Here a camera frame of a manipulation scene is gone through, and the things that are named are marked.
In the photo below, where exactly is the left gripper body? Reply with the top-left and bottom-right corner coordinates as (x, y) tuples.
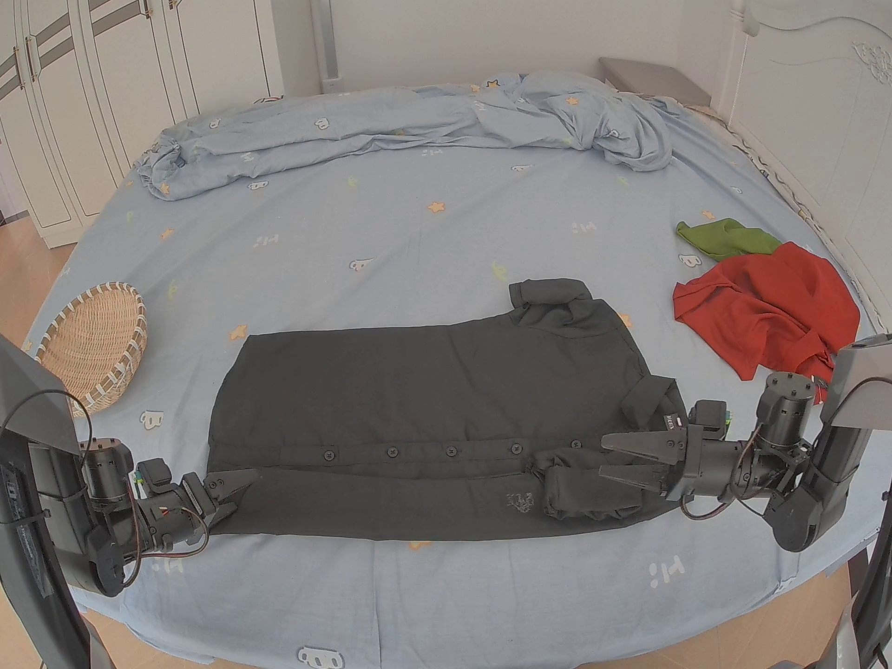
(139, 472), (234, 549)

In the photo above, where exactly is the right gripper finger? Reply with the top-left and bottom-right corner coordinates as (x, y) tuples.
(601, 428), (687, 464)
(598, 466), (673, 494)

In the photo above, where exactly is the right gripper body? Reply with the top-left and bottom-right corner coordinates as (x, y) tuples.
(665, 424), (743, 503)

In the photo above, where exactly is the black shirt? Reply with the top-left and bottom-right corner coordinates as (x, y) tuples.
(207, 277), (691, 540)

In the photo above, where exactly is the red garment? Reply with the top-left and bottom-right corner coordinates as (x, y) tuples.
(672, 242), (861, 383)

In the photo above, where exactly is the round woven basket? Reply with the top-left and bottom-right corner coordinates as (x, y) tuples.
(31, 282), (149, 414)

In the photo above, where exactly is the green garment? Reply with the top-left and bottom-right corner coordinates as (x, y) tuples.
(675, 218), (783, 261)

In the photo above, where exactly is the grey bedside table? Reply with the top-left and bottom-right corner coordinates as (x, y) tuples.
(599, 58), (712, 106)

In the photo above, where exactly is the pale blue quilt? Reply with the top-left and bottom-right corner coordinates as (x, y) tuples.
(136, 70), (673, 202)

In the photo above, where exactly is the white wardrobe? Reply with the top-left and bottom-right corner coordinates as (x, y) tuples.
(0, 0), (287, 249)

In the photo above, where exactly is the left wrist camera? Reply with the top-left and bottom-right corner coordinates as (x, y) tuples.
(136, 459), (175, 496)

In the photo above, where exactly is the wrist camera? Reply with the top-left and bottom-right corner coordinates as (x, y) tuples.
(690, 399), (731, 440)
(136, 459), (175, 496)

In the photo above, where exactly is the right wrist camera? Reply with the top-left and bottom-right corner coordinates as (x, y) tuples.
(690, 399), (731, 440)

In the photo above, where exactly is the grey wall duct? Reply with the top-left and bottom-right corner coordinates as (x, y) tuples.
(307, 0), (342, 96)

